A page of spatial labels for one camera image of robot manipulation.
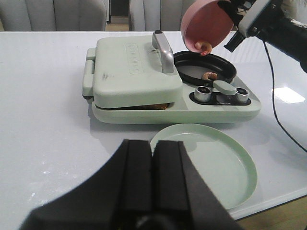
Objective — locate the left silver control knob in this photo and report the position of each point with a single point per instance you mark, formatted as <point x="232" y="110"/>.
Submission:
<point x="202" y="94"/>

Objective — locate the silver control knob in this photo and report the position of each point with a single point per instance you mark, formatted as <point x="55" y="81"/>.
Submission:
<point x="241" y="95"/>
<point x="202" y="94"/>

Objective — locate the breakfast maker hinged lid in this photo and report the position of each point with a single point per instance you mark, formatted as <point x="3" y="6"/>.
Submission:
<point x="135" y="71"/>

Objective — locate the orange cooked shrimp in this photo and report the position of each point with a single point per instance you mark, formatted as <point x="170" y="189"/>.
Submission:
<point x="203" y="47"/>

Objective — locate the pink bowl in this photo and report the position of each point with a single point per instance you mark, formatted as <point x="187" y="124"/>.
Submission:
<point x="205" y="21"/>

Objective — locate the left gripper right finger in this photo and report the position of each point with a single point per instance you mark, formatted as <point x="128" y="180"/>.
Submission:
<point x="178" y="197"/>

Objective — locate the left grey upholstered chair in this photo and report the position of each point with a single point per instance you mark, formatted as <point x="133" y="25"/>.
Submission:
<point x="53" y="15"/>

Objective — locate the right silver control knob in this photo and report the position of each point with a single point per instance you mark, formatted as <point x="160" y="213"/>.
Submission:
<point x="241" y="95"/>

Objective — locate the mint green round plate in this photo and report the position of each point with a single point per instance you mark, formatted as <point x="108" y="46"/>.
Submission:
<point x="225" y="166"/>

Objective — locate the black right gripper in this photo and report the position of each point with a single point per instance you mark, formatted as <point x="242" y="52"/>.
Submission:
<point x="233" y="8"/>

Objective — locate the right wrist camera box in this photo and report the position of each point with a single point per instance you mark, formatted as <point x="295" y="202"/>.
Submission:
<point x="261" y="14"/>

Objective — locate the mint green breakfast maker base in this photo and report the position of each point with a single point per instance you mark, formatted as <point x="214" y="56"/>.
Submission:
<point x="222" y="107"/>

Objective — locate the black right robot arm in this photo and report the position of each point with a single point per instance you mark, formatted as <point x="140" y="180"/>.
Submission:
<point x="289" y="36"/>

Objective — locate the grey upholstered chair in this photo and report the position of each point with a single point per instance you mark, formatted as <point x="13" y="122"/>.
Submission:
<point x="53" y="15"/>
<point x="151" y="15"/>

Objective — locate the black round frying pan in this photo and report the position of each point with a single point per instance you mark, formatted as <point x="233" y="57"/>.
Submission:
<point x="191" y="67"/>

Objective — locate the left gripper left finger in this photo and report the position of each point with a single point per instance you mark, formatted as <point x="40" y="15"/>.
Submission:
<point x="93" y="204"/>

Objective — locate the right grey upholstered chair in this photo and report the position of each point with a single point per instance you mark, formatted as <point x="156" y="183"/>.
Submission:
<point x="151" y="15"/>

